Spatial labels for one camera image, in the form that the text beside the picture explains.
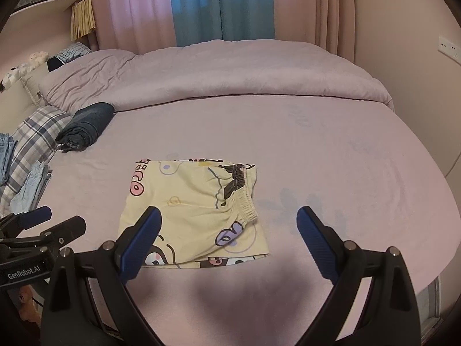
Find yellow fringed cloth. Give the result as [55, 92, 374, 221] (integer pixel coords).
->
[70, 0, 96, 41]

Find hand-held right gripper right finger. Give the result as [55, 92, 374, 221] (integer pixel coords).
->
[296, 205, 422, 346]

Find dark folded pants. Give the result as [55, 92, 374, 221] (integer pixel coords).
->
[56, 102, 115, 153]

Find pink bed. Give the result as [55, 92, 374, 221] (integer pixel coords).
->
[0, 94, 456, 339]

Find pink curtain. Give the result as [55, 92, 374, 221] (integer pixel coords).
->
[88, 0, 177, 56]
[272, 0, 355, 65]

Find blue checked pillow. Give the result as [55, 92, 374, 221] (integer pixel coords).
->
[47, 42, 93, 72]

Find white wall socket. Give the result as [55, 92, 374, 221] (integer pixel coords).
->
[437, 35, 461, 62]

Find pink duvet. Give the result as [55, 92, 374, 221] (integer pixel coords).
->
[38, 39, 395, 116]

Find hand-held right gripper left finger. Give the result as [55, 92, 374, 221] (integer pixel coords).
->
[41, 206, 163, 346]

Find blue denim folded jeans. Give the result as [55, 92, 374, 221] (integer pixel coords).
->
[0, 133, 18, 184]

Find blue curtain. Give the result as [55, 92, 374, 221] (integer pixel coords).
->
[167, 0, 276, 47]

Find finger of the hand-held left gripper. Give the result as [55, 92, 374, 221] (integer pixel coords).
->
[0, 205, 53, 239]
[36, 215, 87, 250]

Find yellow cartoon print pants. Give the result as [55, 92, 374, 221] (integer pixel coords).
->
[119, 158, 271, 269]

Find light blue folded jeans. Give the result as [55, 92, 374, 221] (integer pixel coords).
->
[11, 160, 53, 217]

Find cream headboard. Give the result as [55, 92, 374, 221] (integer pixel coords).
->
[0, 61, 54, 125]

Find white plush toy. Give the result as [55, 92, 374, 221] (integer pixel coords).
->
[0, 65, 30, 91]
[29, 50, 49, 67]

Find wall shelf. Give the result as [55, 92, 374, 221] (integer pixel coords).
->
[7, 0, 84, 19]

